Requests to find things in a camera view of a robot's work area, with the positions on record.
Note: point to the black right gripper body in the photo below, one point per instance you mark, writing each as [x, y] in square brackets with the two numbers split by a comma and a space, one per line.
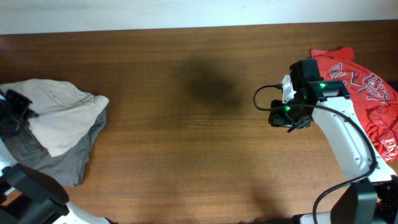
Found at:
[290, 116]

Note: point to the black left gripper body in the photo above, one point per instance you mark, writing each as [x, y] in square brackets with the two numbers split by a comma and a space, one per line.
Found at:
[13, 113]

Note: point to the beige khaki shorts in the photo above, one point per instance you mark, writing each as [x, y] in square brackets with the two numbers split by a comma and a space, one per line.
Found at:
[65, 113]

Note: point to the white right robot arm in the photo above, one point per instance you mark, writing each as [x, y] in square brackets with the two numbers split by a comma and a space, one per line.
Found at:
[369, 192]

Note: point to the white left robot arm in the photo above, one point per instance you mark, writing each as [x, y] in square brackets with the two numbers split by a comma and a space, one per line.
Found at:
[27, 195]

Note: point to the grey folded shorts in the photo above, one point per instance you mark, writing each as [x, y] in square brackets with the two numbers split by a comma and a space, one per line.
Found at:
[68, 168]

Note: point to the red printed t-shirt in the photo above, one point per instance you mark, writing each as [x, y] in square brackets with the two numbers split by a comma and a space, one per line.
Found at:
[375, 102]

